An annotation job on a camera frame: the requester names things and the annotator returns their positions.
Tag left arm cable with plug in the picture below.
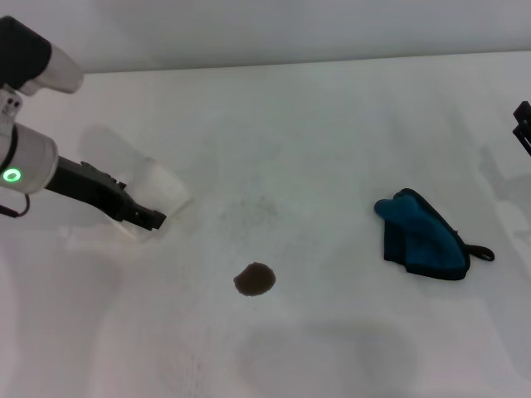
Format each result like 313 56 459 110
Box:
0 191 32 219

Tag white plastic cup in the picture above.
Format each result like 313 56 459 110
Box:
108 159 194 246

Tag blue rag with black trim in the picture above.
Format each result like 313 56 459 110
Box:
373 187 495 282

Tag black water stain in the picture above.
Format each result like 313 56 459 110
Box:
232 261 277 298

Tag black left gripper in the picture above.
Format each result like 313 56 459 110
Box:
44 155 168 231

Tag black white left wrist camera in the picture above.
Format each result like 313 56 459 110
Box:
0 15 85 97

